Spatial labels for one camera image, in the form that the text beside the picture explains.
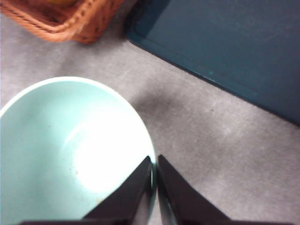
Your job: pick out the brown kiwifruit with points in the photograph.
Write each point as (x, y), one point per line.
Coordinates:
(61, 2)

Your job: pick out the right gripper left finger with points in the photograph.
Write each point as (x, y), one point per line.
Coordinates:
(126, 199)

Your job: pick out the dark rectangular tray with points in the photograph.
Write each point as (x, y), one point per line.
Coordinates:
(234, 47)

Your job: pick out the brown wicker basket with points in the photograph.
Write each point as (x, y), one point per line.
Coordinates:
(70, 25)

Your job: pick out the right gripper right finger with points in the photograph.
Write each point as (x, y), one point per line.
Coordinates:
(182, 201)

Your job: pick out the teal ribbed bowl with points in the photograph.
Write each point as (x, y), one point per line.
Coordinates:
(47, 152)

